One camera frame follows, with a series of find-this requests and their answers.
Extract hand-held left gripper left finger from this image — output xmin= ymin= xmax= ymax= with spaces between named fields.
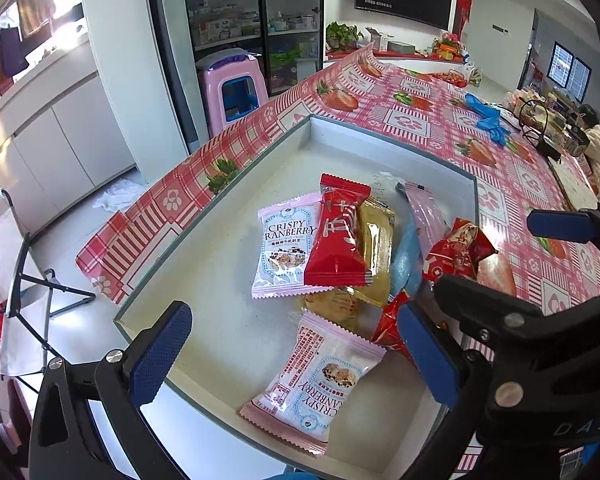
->
xmin=29 ymin=301 xmax=193 ymax=480

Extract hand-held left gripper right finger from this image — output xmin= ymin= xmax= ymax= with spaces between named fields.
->
xmin=397 ymin=302 xmax=481 ymax=480

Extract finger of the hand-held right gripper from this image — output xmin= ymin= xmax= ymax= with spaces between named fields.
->
xmin=526 ymin=200 xmax=600 ymax=246
xmin=432 ymin=274 xmax=548 ymax=356

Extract small red snack packet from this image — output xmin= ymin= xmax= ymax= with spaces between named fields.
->
xmin=421 ymin=217 xmax=498 ymax=283
xmin=370 ymin=290 xmax=421 ymax=361

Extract grey box with white inside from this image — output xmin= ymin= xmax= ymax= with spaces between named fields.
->
xmin=112 ymin=114 xmax=479 ymax=461

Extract light blue snack packet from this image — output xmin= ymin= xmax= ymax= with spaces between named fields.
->
xmin=390 ymin=230 xmax=423 ymax=296

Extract pink long snack packet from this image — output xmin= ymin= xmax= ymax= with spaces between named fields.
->
xmin=396 ymin=180 xmax=453 ymax=271

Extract gold snack packet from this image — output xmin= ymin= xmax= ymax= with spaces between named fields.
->
xmin=347 ymin=197 xmax=396 ymax=309

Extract clear yellow cookie packet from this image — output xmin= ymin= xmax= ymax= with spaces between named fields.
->
xmin=300 ymin=287 xmax=376 ymax=336

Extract pink white snack packet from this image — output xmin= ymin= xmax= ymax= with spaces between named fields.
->
xmin=238 ymin=310 xmax=387 ymax=457
xmin=251 ymin=191 xmax=323 ymax=301

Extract large red snack packet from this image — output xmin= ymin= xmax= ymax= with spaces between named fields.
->
xmin=304 ymin=173 xmax=376 ymax=288

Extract white folding board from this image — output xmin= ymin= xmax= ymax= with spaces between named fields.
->
xmin=550 ymin=152 xmax=600 ymax=211

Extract blue disposable gloves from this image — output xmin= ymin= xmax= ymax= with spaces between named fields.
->
xmin=464 ymin=92 xmax=512 ymax=146

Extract dark framed window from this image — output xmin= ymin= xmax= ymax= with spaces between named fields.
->
xmin=548 ymin=42 xmax=592 ymax=102

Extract white cloth on floor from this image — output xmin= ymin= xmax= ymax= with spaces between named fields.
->
xmin=92 ymin=177 xmax=148 ymax=213

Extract white folding chair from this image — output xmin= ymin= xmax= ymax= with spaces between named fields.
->
xmin=0 ymin=189 xmax=97 ymax=391

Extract orange gift boxes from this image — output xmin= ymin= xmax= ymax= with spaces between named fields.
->
xmin=432 ymin=42 xmax=466 ymax=63

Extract white low cabinets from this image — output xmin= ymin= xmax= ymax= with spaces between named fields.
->
xmin=0 ymin=25 xmax=136 ymax=221

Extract pink plastic stool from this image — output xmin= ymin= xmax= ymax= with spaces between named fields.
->
xmin=196 ymin=57 xmax=270 ymax=137

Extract white open carton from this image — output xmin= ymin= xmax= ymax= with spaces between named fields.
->
xmin=366 ymin=27 xmax=396 ymax=51

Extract green potted plant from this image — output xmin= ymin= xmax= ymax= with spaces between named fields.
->
xmin=325 ymin=21 xmax=365 ymax=52

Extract glass door display cabinet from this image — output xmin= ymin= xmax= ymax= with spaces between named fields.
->
xmin=145 ymin=0 xmax=326 ymax=153

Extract black cable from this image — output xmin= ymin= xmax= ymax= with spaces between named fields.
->
xmin=517 ymin=99 xmax=548 ymax=148

